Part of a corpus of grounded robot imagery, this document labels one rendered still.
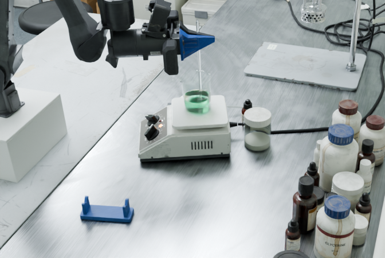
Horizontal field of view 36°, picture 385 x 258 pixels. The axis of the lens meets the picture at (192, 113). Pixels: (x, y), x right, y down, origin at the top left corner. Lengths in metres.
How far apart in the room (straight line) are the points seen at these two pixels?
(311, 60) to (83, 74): 0.63
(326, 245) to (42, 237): 0.51
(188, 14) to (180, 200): 2.47
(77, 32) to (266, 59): 0.65
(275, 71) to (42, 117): 0.63
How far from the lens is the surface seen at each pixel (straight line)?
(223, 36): 1.81
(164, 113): 1.32
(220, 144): 1.25
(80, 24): 1.18
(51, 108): 1.34
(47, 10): 2.85
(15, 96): 1.31
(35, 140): 1.31
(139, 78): 1.60
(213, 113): 1.26
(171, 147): 1.25
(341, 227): 1.00
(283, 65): 1.62
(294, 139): 1.34
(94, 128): 1.41
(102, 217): 1.15
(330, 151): 1.14
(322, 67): 1.62
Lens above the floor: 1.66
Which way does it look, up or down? 32 degrees down
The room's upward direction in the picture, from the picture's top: 3 degrees counter-clockwise
